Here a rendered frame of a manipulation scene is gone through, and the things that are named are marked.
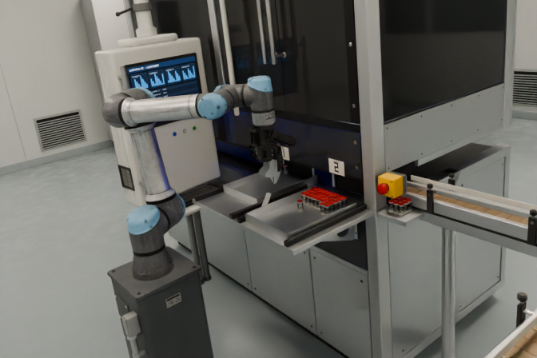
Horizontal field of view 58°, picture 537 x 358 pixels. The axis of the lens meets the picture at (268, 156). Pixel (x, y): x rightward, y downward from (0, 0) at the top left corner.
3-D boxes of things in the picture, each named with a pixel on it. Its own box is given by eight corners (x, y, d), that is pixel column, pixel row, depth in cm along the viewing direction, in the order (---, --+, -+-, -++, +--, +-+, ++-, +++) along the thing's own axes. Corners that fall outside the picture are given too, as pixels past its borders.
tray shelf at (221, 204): (276, 173, 242) (275, 169, 241) (387, 208, 187) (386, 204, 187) (192, 203, 215) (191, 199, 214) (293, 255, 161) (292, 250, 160)
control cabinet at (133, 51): (201, 171, 275) (179, 30, 252) (223, 177, 262) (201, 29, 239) (121, 201, 243) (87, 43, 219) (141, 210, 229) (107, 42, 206)
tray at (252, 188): (281, 171, 237) (280, 164, 236) (317, 182, 217) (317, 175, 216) (224, 192, 218) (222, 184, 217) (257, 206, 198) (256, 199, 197)
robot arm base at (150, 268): (143, 285, 166) (138, 260, 163) (125, 270, 178) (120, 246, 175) (181, 268, 175) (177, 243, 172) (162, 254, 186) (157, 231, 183)
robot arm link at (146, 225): (125, 252, 170) (117, 217, 166) (145, 234, 182) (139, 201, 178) (153, 254, 166) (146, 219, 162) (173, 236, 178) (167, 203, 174)
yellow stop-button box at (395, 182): (391, 188, 181) (390, 170, 179) (406, 192, 175) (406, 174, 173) (377, 194, 177) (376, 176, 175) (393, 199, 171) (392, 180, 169)
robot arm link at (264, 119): (264, 107, 161) (280, 109, 155) (266, 121, 162) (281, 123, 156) (247, 112, 157) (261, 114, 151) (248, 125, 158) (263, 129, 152)
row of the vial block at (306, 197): (304, 201, 197) (304, 191, 196) (336, 213, 183) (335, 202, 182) (300, 203, 196) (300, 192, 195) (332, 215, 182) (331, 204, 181)
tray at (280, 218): (311, 194, 204) (311, 186, 203) (356, 210, 184) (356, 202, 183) (245, 221, 186) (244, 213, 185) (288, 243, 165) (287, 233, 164)
